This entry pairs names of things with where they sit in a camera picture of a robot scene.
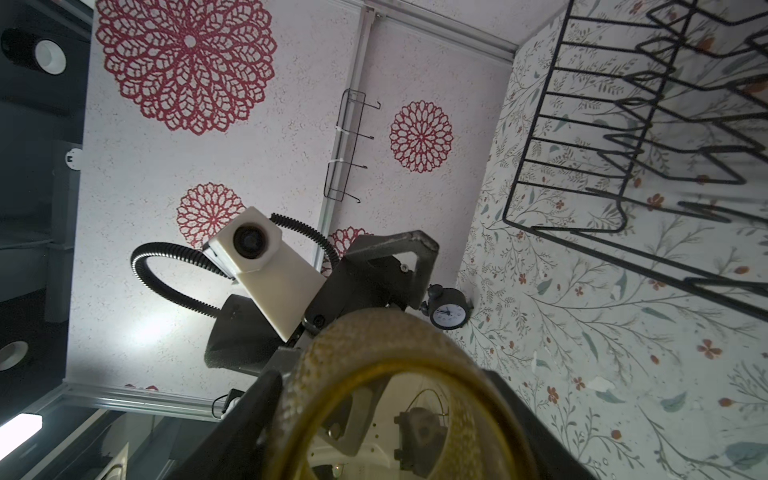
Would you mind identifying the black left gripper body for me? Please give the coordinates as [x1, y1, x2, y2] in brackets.
[204, 251, 384, 375]

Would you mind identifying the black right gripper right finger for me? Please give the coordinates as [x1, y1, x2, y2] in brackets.
[483, 370, 596, 480]

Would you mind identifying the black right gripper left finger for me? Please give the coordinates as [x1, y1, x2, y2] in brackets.
[169, 371, 283, 480]

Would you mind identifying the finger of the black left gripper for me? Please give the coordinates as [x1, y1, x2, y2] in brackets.
[343, 230, 440, 309]

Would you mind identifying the amber glass cup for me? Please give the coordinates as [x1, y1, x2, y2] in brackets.
[263, 308, 540, 479]

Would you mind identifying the black alarm clock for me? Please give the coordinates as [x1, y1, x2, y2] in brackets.
[419, 284, 473, 331]

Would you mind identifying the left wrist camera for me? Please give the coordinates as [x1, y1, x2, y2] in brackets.
[203, 207, 325, 342]

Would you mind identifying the black wire wall holder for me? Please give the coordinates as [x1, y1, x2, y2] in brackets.
[323, 88, 382, 204]

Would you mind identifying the black wire dish rack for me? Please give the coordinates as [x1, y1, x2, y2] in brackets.
[503, 1, 767, 321]

